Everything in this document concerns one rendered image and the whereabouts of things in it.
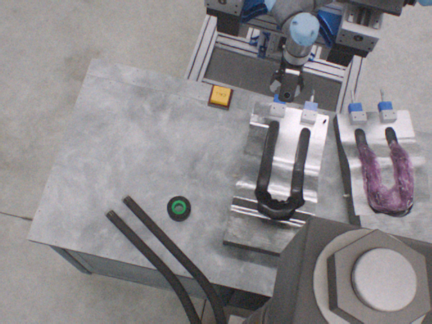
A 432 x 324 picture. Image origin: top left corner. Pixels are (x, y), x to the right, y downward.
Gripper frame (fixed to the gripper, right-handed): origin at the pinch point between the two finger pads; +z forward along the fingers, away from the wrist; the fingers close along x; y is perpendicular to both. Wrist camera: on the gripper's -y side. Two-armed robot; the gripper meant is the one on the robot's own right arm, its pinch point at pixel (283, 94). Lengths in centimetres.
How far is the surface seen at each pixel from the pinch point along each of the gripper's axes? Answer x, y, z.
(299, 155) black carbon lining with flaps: -10.2, -14.4, 13.0
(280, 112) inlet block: -0.9, -2.1, 9.2
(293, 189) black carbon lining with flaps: -9.9, -28.1, 9.3
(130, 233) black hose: 38, -52, 16
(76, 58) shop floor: 107, 50, 101
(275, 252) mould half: -9, -48, 15
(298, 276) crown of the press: 1, -75, -99
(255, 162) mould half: 3.7, -21.0, 11.6
